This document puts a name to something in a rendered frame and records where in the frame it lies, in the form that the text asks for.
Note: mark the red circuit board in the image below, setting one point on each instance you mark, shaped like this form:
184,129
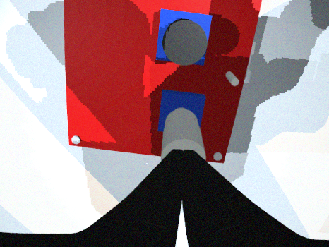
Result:
126,58

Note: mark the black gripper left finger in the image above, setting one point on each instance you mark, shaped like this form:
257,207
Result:
148,217

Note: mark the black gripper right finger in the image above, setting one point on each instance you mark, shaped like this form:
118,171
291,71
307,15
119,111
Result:
217,214

